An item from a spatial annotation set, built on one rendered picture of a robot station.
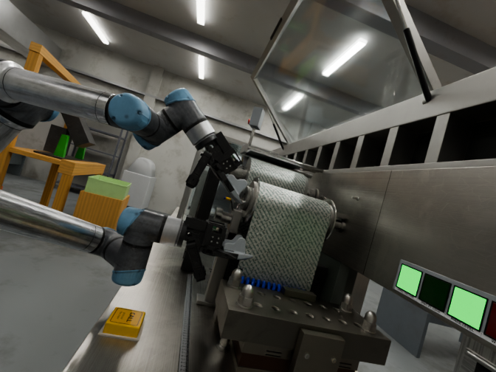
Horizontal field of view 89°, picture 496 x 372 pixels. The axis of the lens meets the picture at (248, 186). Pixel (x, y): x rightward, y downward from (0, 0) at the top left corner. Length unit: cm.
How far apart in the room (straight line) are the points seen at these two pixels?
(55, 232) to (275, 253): 56
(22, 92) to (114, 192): 307
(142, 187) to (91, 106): 663
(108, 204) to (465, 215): 361
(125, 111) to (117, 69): 827
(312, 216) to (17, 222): 71
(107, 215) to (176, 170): 445
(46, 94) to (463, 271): 92
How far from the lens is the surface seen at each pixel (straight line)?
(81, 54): 931
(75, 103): 71
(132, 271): 72
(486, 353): 273
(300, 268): 81
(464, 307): 61
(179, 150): 801
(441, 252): 65
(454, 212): 65
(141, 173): 734
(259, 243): 75
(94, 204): 382
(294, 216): 76
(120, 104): 63
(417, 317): 397
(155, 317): 76
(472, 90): 76
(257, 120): 135
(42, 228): 74
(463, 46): 472
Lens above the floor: 127
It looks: 2 degrees up
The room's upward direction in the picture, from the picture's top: 16 degrees clockwise
